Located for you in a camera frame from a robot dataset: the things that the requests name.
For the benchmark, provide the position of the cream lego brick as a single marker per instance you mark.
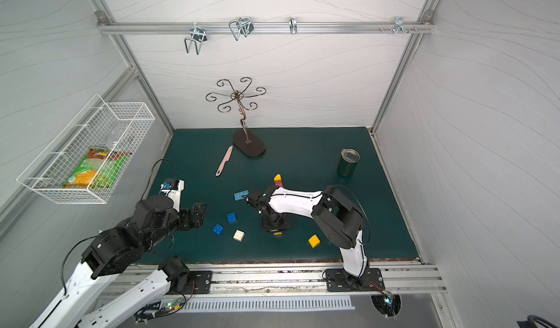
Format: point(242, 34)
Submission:
point(239, 235)

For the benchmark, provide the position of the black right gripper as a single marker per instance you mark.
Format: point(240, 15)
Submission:
point(272, 222)

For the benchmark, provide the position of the aluminium top rail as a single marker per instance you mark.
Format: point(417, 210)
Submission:
point(261, 28)

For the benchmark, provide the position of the white wire basket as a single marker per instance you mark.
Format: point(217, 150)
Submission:
point(116, 126)

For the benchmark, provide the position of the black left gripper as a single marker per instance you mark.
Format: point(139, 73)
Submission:
point(190, 216)

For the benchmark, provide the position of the blue lego brick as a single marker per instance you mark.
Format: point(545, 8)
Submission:
point(218, 229)
point(231, 218)

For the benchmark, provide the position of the metal hook right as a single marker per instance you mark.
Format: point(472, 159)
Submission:
point(400, 27)

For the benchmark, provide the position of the pink plastic knife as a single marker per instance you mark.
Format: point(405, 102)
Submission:
point(225, 159)

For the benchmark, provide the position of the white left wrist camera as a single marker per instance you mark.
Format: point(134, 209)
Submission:
point(172, 188)

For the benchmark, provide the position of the dark green metal tumbler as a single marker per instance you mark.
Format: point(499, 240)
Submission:
point(348, 162)

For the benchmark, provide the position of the light blue lego plate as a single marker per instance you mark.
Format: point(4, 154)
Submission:
point(240, 196)

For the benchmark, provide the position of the metal double hook middle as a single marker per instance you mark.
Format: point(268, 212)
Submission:
point(241, 26)

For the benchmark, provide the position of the metal single hook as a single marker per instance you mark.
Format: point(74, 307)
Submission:
point(293, 26)

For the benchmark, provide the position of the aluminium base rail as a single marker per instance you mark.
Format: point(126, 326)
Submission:
point(308, 278)

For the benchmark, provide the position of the green snack bag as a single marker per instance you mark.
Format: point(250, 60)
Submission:
point(99, 169)

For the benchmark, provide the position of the metal double hook left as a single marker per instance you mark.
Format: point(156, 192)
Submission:
point(195, 41)

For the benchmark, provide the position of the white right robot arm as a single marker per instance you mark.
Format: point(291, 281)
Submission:
point(337, 216)

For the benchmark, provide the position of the green table mat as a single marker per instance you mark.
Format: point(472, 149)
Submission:
point(307, 160)

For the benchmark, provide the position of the brown metal cup tree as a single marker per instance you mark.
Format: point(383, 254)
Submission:
point(244, 139)

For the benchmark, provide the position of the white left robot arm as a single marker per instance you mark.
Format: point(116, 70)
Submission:
point(109, 255)

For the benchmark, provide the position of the metal double hook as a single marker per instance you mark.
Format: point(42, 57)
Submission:
point(195, 41)
point(241, 26)

